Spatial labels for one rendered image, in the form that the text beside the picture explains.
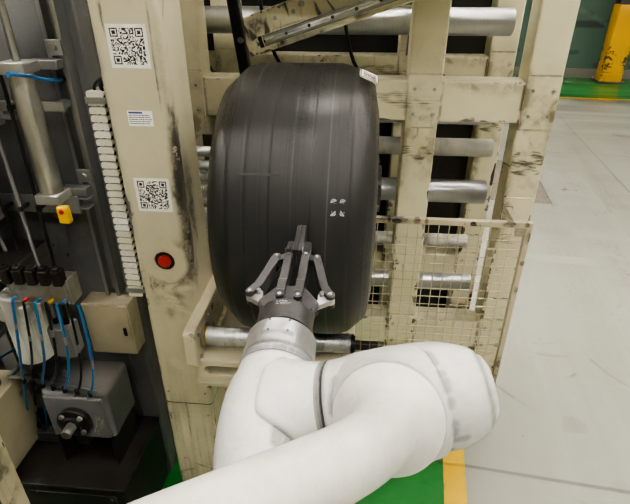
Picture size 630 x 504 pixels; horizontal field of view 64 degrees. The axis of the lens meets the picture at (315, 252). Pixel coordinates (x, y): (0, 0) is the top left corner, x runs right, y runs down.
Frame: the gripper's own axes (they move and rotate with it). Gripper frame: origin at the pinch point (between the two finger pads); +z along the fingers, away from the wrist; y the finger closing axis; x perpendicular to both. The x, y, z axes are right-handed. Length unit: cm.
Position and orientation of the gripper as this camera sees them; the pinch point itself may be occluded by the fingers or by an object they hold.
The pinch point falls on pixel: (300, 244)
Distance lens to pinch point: 80.9
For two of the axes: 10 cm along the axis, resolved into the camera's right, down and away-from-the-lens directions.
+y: -10.0, -0.4, 0.8
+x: 0.1, 7.9, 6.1
